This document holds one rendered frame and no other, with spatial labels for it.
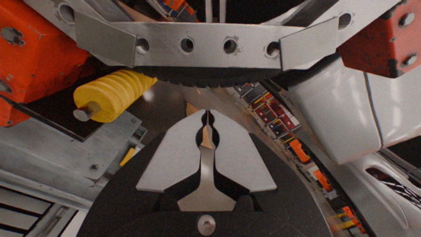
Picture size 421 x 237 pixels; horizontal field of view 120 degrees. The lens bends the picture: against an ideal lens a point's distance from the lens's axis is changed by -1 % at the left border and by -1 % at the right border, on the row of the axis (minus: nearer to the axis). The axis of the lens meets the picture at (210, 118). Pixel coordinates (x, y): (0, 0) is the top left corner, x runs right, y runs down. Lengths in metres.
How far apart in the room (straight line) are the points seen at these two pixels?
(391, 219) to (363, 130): 1.87
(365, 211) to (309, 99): 2.06
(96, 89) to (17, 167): 0.40
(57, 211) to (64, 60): 0.48
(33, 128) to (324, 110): 0.77
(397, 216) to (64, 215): 2.54
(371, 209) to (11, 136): 2.60
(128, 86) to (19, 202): 0.48
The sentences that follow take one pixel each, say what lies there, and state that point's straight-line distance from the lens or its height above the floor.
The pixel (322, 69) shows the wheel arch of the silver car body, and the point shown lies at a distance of 0.41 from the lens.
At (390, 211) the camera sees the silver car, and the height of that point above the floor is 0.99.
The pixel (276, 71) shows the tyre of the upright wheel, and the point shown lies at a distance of 0.27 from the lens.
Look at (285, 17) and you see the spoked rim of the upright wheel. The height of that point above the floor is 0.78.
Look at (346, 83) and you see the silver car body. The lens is 0.47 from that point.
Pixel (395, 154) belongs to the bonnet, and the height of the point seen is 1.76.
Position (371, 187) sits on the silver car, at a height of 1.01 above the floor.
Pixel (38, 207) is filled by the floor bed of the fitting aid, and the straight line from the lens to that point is 0.64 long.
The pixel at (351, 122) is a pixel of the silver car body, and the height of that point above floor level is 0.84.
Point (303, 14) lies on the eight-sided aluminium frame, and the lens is 0.22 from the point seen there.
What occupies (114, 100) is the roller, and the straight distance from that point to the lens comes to 0.22.
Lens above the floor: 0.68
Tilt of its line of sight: 22 degrees down
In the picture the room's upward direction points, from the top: 51 degrees clockwise
